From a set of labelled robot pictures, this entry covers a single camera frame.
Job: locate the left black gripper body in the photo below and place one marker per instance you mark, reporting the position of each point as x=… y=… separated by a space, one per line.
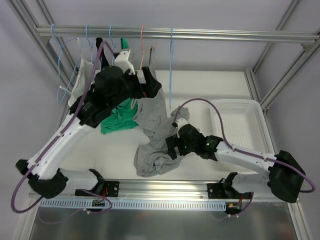
x=139 y=85

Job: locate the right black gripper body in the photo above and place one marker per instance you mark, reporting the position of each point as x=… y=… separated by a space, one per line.
x=173 y=146

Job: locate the grey tank top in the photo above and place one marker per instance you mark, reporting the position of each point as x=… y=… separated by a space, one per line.
x=152 y=159
x=152 y=110

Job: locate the green tank top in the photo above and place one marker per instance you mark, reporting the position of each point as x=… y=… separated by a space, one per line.
x=121 y=118

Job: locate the pink hanger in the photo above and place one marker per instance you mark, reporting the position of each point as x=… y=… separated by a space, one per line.
x=143 y=50

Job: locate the blue hanger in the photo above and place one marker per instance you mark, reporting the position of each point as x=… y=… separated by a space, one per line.
x=61 y=65
x=171 y=67
x=90 y=43
x=114 y=44

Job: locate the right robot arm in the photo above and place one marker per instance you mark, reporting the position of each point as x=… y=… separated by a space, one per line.
x=279 y=174

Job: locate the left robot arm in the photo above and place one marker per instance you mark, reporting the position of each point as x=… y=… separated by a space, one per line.
x=111 y=87

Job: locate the black tank top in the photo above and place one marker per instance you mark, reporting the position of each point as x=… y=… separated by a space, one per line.
x=104 y=64

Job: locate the white tank top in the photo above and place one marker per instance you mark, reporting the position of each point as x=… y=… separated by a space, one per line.
x=83 y=73

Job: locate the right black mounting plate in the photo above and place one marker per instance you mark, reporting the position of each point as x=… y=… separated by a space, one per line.
x=215 y=191

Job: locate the black mounting plate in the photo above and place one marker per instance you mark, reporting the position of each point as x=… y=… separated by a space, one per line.
x=110 y=189
x=215 y=191

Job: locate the white plastic basket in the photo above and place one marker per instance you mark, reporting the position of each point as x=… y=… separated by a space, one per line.
x=244 y=124

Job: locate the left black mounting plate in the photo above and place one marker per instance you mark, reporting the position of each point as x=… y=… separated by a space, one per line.
x=110 y=189

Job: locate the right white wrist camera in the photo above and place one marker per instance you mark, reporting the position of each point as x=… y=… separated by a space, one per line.
x=179 y=123

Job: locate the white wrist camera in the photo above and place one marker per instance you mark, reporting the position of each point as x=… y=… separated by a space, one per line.
x=123 y=62
x=179 y=123

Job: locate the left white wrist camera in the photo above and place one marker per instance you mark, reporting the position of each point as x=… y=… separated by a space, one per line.
x=123 y=62

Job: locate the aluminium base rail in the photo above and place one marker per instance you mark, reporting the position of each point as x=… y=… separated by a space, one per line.
x=144 y=189

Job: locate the aluminium hanging rail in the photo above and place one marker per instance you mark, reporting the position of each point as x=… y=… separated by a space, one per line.
x=276 y=36

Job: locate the aluminium frame posts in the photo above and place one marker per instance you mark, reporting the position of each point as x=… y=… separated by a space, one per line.
x=251 y=15

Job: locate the slotted cable duct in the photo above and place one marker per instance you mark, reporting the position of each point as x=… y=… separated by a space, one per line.
x=134 y=204

